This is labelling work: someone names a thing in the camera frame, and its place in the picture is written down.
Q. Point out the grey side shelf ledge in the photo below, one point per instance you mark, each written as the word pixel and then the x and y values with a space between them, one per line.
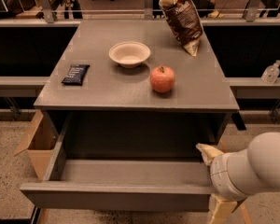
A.
pixel 21 86

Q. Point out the grey top drawer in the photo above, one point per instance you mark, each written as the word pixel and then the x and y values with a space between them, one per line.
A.
pixel 128 161

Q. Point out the grey drawer cabinet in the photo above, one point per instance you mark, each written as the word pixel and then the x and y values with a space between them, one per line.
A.
pixel 200 85

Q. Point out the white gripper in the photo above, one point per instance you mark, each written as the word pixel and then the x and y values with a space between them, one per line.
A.
pixel 218 175

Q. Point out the dark blue snack packet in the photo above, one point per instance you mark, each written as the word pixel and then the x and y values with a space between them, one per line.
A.
pixel 76 74

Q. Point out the metal railing with posts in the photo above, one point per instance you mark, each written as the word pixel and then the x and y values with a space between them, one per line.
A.
pixel 60 11

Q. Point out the white paper bowl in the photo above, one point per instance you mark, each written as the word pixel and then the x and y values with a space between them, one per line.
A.
pixel 129 54

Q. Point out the open cardboard box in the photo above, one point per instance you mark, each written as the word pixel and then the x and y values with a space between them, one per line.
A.
pixel 38 142

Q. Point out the brown chip bag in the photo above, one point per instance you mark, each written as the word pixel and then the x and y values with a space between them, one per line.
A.
pixel 184 21

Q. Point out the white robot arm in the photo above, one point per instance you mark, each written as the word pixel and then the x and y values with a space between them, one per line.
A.
pixel 263 158

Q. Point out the red apple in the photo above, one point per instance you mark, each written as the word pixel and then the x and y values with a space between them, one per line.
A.
pixel 162 79

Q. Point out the clear sanitizer pump bottle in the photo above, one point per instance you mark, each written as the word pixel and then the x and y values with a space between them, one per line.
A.
pixel 271 73

